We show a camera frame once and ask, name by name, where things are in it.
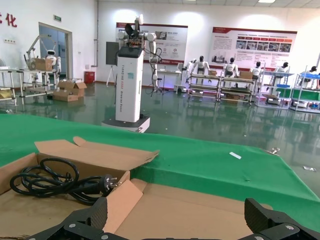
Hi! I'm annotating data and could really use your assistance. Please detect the pipe frame workbench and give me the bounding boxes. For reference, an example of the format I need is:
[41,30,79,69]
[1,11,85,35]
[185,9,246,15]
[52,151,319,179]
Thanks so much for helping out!
[0,66,60,101]

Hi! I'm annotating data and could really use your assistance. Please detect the white desk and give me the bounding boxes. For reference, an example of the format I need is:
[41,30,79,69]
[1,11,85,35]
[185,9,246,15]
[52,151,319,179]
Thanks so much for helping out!
[156,69,183,89]

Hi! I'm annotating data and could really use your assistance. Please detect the black power cable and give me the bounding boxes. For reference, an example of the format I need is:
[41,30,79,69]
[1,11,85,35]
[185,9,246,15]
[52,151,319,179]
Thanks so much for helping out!
[9,157,119,206]

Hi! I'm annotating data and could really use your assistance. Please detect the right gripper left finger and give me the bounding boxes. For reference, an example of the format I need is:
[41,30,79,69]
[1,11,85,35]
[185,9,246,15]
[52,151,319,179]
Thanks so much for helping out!
[24,197,111,240]

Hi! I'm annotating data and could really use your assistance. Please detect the grey framed doorway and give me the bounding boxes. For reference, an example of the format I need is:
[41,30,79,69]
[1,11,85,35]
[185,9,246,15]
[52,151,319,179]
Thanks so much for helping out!
[38,21,73,78]

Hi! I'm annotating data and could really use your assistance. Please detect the wide red framed info board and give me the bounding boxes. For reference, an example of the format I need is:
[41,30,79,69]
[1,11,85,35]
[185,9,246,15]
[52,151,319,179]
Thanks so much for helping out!
[211,26,298,69]

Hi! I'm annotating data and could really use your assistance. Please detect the red bin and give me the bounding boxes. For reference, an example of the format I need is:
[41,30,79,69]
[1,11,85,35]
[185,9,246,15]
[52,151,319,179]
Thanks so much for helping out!
[83,71,96,85]

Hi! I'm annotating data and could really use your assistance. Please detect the flat closed cardboard box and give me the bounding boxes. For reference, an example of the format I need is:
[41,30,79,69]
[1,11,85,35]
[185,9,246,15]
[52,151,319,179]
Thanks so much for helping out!
[52,90,79,103]

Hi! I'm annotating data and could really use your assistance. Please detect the red wall characters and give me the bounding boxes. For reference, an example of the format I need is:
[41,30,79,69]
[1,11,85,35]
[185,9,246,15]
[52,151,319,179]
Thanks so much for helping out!
[0,11,18,28]

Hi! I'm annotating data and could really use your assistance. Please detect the black panel on tripod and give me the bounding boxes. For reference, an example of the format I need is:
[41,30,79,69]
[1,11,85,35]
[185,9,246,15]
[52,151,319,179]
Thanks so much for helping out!
[105,41,121,87]

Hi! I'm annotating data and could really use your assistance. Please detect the white pedestal robot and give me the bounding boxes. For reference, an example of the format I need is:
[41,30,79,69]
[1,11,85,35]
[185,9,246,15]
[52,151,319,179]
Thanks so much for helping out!
[101,13,158,133]

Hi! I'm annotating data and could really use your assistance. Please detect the white wall pipe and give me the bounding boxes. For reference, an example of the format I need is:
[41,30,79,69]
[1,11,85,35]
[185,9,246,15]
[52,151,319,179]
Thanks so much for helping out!
[94,0,100,68]

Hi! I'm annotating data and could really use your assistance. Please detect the cardboard box on workbench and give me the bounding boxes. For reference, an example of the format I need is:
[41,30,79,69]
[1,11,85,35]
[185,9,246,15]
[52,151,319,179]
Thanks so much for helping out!
[34,57,55,72]

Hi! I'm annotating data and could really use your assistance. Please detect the green table cloth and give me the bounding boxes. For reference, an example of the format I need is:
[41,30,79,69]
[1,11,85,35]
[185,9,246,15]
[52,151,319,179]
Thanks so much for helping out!
[0,113,320,227]

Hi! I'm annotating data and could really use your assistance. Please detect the open cardboard box with flaps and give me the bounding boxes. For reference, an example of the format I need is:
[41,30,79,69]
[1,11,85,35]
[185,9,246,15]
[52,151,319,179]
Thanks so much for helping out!
[56,79,88,97]

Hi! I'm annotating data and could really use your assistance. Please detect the small white humanoid robot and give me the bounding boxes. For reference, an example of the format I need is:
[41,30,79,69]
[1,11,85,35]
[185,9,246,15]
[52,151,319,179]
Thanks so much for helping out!
[45,48,62,76]

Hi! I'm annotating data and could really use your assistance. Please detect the white black humanoid robot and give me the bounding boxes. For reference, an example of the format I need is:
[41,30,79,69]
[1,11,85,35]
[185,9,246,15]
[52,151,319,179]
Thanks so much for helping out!
[249,61,264,79]
[223,57,242,79]
[274,62,292,75]
[184,55,211,85]
[302,65,320,89]

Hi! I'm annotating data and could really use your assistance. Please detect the pipe frame rack green shelf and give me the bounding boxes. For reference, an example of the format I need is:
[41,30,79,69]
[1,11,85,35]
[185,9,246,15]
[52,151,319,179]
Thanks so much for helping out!
[289,65,320,114]

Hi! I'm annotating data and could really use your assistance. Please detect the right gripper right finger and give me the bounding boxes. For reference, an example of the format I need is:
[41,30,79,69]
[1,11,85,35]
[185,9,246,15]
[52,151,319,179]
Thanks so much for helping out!
[244,197,320,240]

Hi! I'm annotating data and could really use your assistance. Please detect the open cardboard box torn rim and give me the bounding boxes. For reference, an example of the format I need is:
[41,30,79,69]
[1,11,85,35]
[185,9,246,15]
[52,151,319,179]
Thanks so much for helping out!
[0,136,161,240]

